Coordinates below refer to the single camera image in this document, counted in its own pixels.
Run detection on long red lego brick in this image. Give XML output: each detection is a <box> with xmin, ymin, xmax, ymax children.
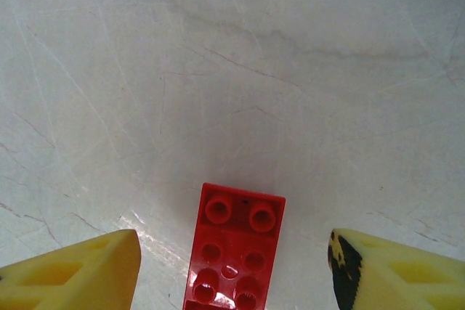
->
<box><xmin>181</xmin><ymin>182</ymin><xmax>286</xmax><ymax>310</ymax></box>

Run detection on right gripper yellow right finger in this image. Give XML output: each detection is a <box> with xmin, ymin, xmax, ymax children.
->
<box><xmin>328</xmin><ymin>229</ymin><xmax>465</xmax><ymax>310</ymax></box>

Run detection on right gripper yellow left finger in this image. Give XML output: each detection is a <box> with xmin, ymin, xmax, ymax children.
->
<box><xmin>0</xmin><ymin>229</ymin><xmax>142</xmax><ymax>310</ymax></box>

